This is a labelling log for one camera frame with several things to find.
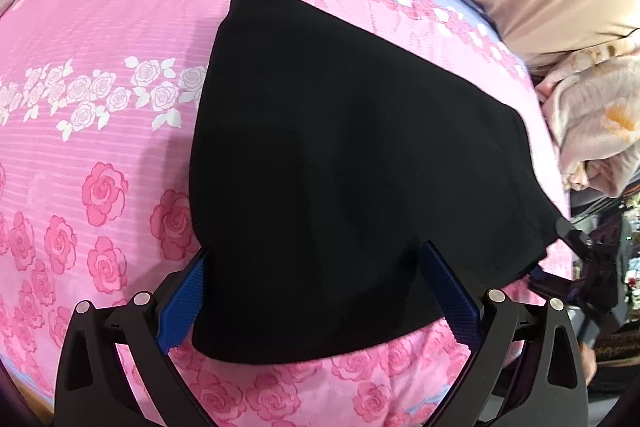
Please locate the floral cream blanket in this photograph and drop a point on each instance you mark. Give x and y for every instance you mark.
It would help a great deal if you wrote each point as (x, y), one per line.
(590, 102)

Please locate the pink rose bed sheet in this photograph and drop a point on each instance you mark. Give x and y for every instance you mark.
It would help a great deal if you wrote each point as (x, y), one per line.
(98, 106)

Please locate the right hand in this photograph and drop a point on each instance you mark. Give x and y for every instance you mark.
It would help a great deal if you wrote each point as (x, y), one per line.
(589, 362)

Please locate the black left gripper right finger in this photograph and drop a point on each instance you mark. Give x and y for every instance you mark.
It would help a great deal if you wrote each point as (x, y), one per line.
(524, 367)

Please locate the black pants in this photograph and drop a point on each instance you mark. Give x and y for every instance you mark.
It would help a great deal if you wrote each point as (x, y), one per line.
(323, 157)

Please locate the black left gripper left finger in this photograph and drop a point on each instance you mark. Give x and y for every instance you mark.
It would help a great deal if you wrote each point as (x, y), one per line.
(93, 387)

